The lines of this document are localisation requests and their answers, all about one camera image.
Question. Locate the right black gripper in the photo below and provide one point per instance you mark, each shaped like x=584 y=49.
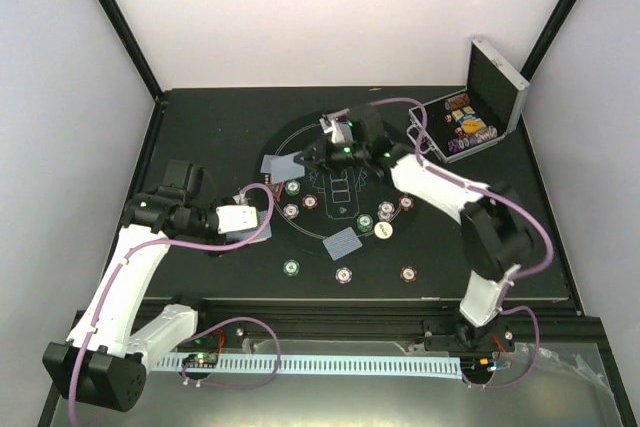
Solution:
x=320 y=149

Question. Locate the green chips seat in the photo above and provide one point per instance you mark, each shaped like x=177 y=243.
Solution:
x=365 y=223
x=292 y=187

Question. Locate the brown chips seat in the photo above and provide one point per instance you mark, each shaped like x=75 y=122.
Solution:
x=310 y=202
x=406 y=203

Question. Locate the dealt card seat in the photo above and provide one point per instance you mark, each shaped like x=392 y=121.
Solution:
x=342 y=243
x=270 y=164

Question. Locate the blue chips seat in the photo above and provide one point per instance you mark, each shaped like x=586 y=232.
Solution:
x=290 y=211
x=386 y=211

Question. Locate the dealt card bottom seat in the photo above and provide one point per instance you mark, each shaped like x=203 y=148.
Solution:
x=342 y=243

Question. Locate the white dealer button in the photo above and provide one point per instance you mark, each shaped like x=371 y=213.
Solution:
x=383 y=230

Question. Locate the green chip stack front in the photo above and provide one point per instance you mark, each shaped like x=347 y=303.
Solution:
x=291 y=268

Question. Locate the blue chip stack front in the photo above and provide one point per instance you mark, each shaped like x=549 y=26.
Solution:
x=343 y=275

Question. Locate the brown chip stack front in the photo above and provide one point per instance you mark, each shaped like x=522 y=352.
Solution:
x=408 y=274

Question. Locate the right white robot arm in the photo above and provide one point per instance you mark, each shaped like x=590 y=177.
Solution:
x=494 y=242

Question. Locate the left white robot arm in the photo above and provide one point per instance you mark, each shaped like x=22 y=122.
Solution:
x=104 y=362

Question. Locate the red triangle marker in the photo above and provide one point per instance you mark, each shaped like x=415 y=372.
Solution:
x=276 y=189

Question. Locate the round black poker mat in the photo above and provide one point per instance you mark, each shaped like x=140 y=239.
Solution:
x=341 y=197

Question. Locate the purple chip row in case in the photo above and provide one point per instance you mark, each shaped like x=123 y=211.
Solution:
x=459 y=144

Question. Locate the blue playing card box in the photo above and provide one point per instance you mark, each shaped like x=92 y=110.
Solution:
x=460 y=115

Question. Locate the orange chip row in case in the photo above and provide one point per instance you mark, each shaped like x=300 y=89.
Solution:
x=457 y=102

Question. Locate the orange big blind button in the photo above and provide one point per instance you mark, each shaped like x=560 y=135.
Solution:
x=470 y=125

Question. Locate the aluminium poker case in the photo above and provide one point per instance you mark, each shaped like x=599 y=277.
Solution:
x=497 y=92

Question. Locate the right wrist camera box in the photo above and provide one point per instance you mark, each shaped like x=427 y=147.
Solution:
x=338 y=132

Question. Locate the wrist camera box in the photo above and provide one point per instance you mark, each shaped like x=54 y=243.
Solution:
x=338 y=132
x=236 y=218

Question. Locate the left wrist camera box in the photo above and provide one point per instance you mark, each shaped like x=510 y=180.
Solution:
x=236 y=218

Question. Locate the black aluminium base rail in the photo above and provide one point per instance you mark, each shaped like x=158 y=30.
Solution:
x=559 y=322

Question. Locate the white slotted cable duct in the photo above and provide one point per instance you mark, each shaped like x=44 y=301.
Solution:
x=336 y=365

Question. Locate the left black frame post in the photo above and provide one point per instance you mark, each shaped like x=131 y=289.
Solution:
x=128 y=40

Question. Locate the black frame post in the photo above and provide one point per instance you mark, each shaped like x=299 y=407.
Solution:
x=128 y=40
x=552 y=27

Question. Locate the right black frame post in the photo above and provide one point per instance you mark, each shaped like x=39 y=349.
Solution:
x=552 y=27

